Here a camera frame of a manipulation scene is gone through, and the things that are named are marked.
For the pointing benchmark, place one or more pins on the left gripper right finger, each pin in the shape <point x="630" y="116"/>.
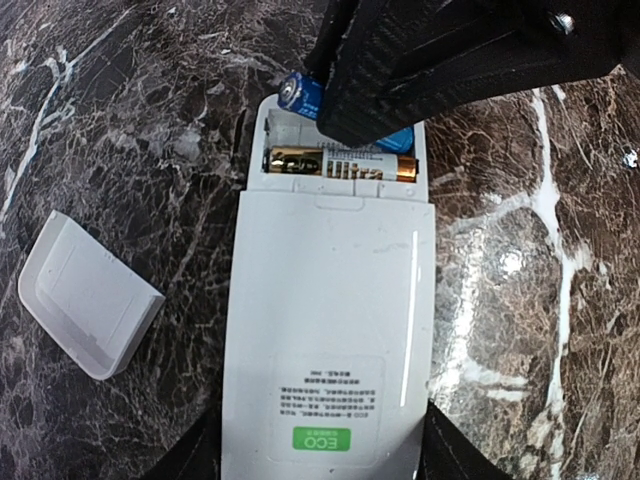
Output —
<point x="446" y="454"/>

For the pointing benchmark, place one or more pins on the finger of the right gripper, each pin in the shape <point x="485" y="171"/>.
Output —
<point x="336" y="20"/>

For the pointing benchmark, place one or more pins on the gold AAA battery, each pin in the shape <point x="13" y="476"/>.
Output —
<point x="341" y="164"/>

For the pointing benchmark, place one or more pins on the blue AAA battery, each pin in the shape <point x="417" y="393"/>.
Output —
<point x="302" y="95"/>

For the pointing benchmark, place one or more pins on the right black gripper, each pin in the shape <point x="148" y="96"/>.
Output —
<point x="401" y="62"/>

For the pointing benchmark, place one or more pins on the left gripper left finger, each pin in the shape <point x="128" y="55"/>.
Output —
<point x="196" y="455"/>

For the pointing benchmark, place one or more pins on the white battery cover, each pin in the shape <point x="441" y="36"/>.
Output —
<point x="89" y="302"/>

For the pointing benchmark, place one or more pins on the white remote control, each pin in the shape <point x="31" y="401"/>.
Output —
<point x="330" y="317"/>

